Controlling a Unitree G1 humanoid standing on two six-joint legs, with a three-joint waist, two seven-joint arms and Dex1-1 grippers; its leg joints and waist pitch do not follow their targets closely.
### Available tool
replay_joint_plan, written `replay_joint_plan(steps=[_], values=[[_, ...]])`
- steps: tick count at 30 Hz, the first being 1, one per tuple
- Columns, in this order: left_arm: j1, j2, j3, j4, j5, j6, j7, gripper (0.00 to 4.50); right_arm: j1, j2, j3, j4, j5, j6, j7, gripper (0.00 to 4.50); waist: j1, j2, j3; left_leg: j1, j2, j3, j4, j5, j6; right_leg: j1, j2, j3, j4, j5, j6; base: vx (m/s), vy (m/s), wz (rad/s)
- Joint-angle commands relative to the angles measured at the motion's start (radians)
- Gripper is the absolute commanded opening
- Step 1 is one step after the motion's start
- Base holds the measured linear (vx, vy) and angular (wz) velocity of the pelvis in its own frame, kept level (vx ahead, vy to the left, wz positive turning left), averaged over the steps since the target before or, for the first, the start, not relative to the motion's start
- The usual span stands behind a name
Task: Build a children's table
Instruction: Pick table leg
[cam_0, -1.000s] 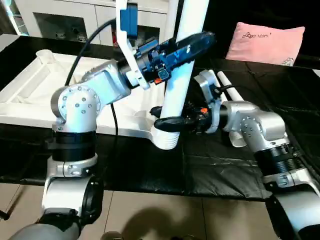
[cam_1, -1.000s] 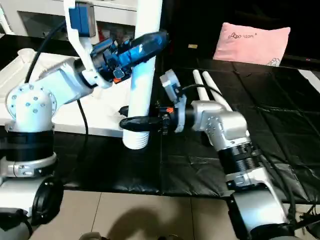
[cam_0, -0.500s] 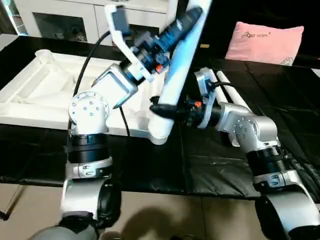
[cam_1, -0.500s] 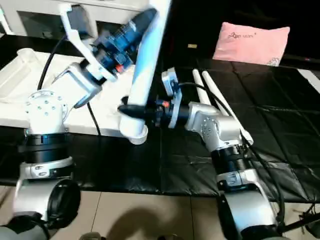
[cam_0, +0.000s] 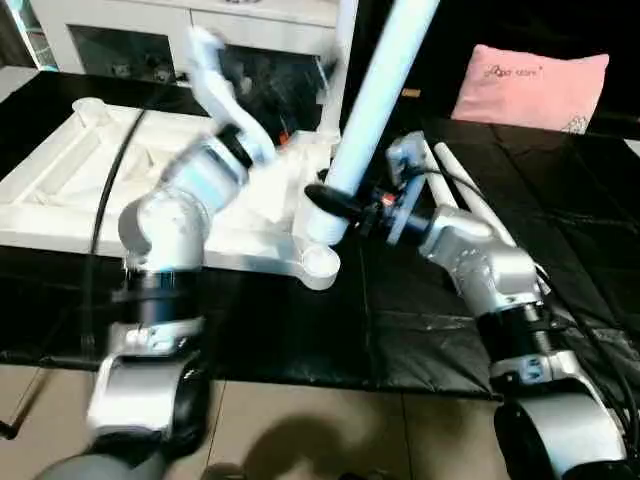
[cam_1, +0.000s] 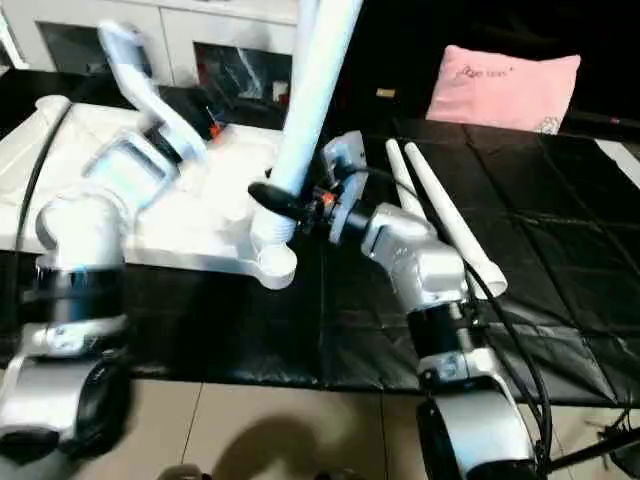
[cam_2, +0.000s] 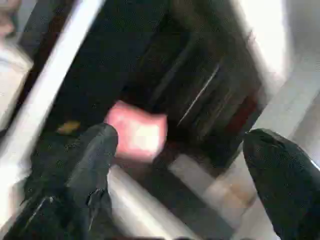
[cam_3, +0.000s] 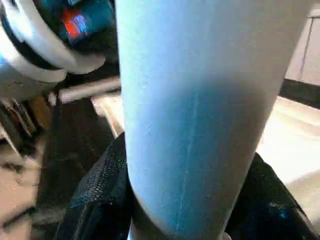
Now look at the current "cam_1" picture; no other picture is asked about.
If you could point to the white plastic table top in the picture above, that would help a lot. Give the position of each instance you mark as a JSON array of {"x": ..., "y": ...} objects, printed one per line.
[{"x": 200, "y": 220}]

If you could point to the white plastic table leg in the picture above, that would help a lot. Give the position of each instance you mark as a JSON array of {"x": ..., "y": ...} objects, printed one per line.
[
  {"x": 455, "y": 225},
  {"x": 402, "y": 180},
  {"x": 310, "y": 100},
  {"x": 297, "y": 20}
]

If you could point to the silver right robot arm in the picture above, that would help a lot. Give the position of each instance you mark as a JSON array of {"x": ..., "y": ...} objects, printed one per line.
[{"x": 430, "y": 280}]

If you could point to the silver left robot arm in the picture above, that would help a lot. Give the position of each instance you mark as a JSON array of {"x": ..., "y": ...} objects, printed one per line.
[{"x": 85, "y": 230}]

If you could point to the white glass-door cabinet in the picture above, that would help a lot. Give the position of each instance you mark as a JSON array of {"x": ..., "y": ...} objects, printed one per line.
[{"x": 200, "y": 30}]

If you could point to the pink pillow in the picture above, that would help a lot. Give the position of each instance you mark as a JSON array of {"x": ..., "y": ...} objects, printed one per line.
[{"x": 505, "y": 90}]

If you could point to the black work mat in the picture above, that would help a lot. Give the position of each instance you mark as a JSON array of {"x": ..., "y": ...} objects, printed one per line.
[{"x": 560, "y": 260}]

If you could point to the black tripod stand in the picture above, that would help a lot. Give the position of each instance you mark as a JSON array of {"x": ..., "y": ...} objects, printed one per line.
[{"x": 600, "y": 450}]

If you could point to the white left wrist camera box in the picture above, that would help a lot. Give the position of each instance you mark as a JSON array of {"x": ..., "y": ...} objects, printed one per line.
[{"x": 135, "y": 65}]

